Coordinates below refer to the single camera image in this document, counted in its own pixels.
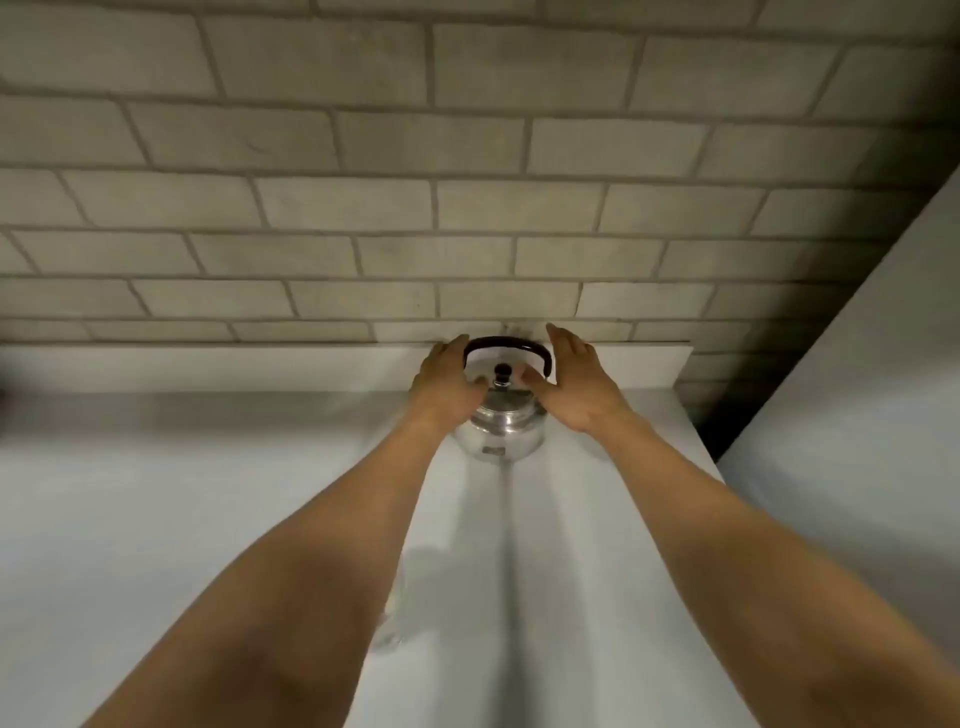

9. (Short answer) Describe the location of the person's left hand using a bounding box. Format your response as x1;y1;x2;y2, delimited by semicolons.
407;334;490;438

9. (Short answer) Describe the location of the person's right hand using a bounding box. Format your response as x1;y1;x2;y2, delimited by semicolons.
520;322;636;438

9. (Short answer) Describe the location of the steel kettle with black handle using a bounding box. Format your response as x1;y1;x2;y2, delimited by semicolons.
453;336;557;464

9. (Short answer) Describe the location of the person's left forearm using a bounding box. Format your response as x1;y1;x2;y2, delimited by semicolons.
81;418;454;728

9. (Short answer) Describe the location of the person's right forearm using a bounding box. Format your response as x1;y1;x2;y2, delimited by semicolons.
592;408;960;728

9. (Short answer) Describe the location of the white tall cabinet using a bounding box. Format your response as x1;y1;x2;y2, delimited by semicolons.
715;166;960;680

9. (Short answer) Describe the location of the white wall cabinet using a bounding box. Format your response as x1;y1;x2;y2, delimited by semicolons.
0;342;760;728

